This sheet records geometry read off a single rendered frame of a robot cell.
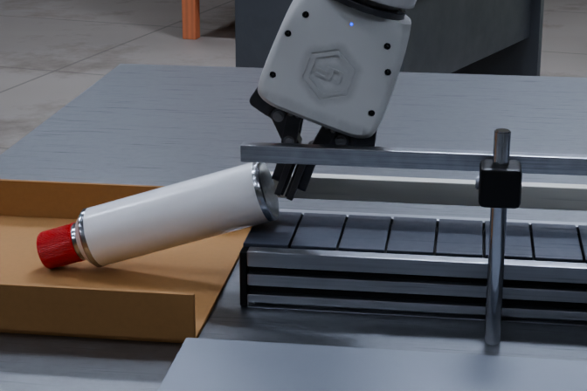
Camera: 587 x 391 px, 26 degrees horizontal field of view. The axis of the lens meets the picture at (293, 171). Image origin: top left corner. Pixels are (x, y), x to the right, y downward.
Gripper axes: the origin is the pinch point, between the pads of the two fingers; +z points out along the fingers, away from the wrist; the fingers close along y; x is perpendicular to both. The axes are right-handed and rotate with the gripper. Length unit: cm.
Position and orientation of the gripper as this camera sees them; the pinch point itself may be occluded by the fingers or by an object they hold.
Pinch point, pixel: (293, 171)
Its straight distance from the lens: 103.7
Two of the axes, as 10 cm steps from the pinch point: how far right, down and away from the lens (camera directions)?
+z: -3.4, 8.9, 3.2
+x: 1.4, -2.8, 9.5
